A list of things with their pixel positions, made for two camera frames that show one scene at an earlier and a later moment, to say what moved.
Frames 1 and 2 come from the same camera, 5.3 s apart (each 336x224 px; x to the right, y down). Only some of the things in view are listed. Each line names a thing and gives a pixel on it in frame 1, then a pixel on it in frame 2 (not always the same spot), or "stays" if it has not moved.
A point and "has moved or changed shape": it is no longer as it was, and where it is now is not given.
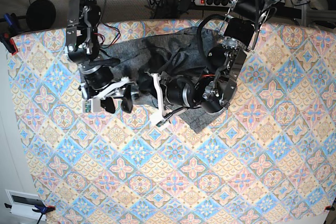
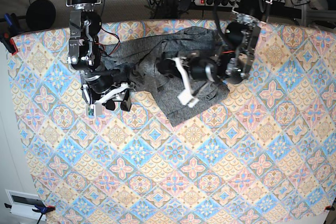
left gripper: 98,86 stays
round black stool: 40,14 stays
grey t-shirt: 177,54 has moved or changed shape
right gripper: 209,93 -> 228,69
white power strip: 212,1 stays
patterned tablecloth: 269,158 stays
